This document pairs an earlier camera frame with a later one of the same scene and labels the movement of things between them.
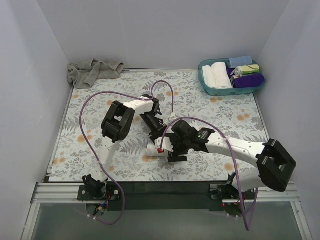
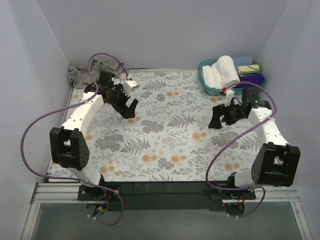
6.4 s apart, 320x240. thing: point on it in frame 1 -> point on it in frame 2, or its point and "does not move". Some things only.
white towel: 222,78 does not move
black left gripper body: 158,129 -> 120,105
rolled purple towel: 256,80 does not move
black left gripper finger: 155,134 -> 123,111
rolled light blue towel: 239,61 does not move
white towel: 151,150 -> 224,72
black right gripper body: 177,155 -> 223,115
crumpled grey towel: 83,75 does not move
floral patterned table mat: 81,147 does not move
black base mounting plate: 122,196 does not move
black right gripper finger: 176,158 -> 218,111
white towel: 209,76 does not move
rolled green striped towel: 239,71 does not move
